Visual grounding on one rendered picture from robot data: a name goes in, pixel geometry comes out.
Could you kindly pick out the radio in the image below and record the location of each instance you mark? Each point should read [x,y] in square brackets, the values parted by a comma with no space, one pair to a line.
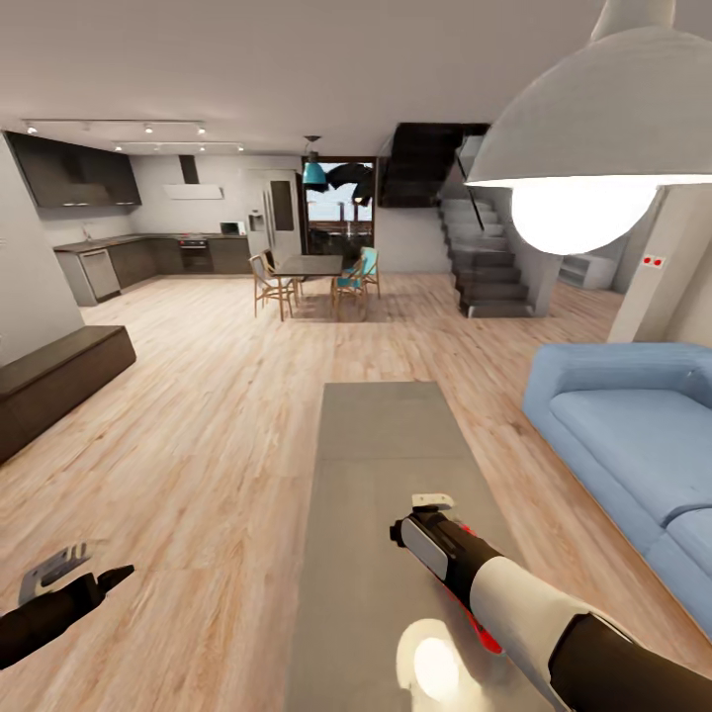
[484,635]

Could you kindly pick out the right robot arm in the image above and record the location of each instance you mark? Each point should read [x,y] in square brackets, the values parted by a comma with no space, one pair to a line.
[577,657]

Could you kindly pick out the stairs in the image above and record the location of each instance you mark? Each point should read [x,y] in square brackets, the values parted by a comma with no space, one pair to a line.
[419,168]

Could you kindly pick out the oven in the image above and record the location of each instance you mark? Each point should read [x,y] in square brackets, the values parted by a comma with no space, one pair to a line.
[195,252]

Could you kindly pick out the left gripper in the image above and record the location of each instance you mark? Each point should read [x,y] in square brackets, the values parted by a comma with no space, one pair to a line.
[50,616]

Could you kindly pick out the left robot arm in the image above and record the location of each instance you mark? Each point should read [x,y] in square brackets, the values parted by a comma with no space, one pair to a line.
[45,610]

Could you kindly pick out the coffee table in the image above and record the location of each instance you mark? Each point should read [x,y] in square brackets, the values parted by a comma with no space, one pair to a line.
[376,631]

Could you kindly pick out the fridge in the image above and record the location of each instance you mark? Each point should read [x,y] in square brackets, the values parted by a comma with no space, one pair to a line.
[275,212]

